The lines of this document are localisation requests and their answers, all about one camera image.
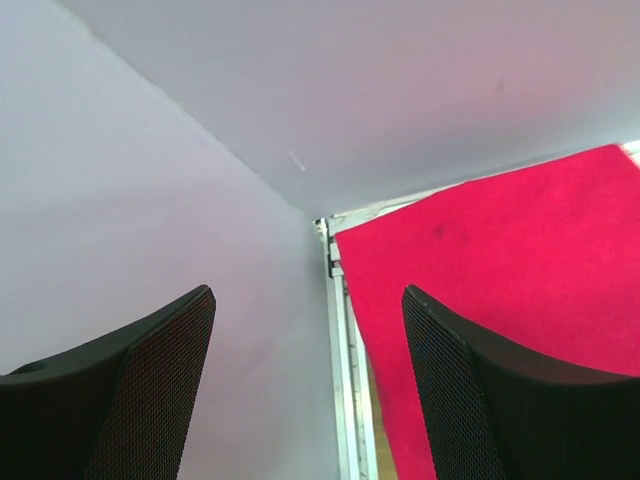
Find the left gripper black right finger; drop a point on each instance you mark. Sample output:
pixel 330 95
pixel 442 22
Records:
pixel 495 409

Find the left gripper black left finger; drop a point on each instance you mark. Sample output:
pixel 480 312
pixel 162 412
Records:
pixel 116 407

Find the red t-shirt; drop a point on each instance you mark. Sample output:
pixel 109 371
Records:
pixel 547 256

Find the aluminium frame rail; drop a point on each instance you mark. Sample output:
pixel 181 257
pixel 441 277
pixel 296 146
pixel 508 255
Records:
pixel 363 449

